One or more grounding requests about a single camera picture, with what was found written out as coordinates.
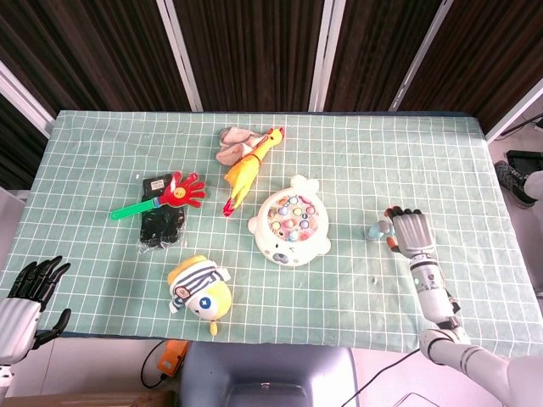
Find white fishing game toy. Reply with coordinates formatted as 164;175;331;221
248;175;332;268

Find yellow plush with striped hat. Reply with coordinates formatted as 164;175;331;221
166;253;233;337

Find black gloves in plastic bag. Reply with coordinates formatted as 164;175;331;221
137;176;188;254

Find dark sneaker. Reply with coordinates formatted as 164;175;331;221
494;160;538;209

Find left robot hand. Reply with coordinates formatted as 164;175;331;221
0;255;72;365

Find light blue toy hammer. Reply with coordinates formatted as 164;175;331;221
367;219;398;249

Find black cable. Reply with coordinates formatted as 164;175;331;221
141;340;171;389
339;349;421;407

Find white frame post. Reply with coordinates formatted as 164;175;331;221
0;59;56;139
389;0;455;112
155;0;204;113
308;0;347;113
485;78;543;143

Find red hand clapper toy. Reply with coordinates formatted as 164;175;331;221
110;170;207;220

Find yellow rubber chicken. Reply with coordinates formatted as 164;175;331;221
223;125;286;219

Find black box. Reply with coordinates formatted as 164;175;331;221
507;150;543;175

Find green checkered tablecloth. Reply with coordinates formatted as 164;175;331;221
0;110;543;358

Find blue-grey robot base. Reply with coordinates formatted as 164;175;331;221
177;341;361;407

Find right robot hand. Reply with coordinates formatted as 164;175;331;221
383;205;438;259

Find grey trouser leg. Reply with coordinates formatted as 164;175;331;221
523;171;543;204

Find dark brown partition panel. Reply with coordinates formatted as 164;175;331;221
0;92;48;192
173;0;327;113
0;0;192;128
324;0;442;113
398;0;543;132

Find orange device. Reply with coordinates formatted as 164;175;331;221
156;338;191;377

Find pink plush toy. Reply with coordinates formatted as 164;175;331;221
215;126;266;166

